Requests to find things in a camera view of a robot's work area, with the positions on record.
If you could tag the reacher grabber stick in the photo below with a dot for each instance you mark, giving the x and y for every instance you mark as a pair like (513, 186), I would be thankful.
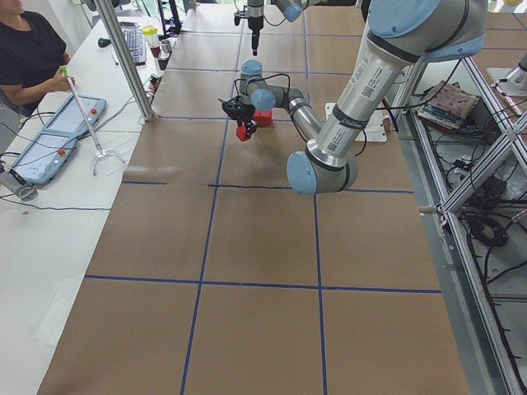
(101, 153)

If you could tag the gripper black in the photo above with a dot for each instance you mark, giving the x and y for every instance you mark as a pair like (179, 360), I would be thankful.
(254, 25)
(244, 113)

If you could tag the person in black shirt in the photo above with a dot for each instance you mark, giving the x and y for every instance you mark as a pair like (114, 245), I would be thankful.
(32, 57)

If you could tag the yellow lid cup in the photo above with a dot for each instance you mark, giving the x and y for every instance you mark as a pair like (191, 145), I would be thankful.
(151, 36)

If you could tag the black keyboard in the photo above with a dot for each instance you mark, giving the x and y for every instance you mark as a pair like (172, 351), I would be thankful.
(136, 43)

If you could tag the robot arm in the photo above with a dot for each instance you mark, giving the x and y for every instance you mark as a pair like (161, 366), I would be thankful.
(253, 12)
(397, 34)

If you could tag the red block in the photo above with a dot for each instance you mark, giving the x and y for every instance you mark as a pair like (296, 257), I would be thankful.
(243, 133)
(263, 119)

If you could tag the white pedestal column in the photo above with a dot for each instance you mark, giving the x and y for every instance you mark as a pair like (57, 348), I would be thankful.
(375, 129)

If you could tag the teach pendant near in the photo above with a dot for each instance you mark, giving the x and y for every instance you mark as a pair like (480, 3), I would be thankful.
(45, 156)

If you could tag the teach pendant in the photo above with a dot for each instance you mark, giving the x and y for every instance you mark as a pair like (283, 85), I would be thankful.
(68, 118)
(45, 156)

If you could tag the metal cup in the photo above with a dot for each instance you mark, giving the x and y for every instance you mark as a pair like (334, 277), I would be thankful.
(166, 47)

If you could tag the teach pendant far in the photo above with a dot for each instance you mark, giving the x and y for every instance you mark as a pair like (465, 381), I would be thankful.
(68, 118)

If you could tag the aluminium frame post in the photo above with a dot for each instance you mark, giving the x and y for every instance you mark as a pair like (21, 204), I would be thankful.
(111, 23)

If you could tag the stack of books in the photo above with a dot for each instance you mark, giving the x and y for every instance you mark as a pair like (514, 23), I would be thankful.
(447, 105)

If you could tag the computer mouse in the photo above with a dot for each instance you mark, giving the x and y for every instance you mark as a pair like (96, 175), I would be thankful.
(103, 42)

